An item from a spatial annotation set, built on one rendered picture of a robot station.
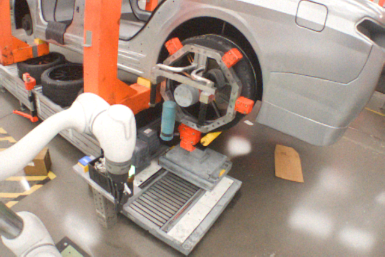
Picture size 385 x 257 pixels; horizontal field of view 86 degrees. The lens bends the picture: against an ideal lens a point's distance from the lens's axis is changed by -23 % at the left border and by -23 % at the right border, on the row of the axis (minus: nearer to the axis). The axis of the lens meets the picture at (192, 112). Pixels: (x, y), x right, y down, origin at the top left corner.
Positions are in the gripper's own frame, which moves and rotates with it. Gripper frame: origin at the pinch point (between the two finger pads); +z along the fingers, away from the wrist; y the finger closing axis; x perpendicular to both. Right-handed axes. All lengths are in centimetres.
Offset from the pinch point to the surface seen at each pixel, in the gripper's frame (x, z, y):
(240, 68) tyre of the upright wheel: 97, -31, -15
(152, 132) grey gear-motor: 78, 33, -59
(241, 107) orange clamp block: 90, -12, -4
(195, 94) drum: 76, -13, -28
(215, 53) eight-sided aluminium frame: 87, -37, -28
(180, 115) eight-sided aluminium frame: 87, 13, -44
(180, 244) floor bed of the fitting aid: 40, 65, 9
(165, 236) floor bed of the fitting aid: 38, 65, -2
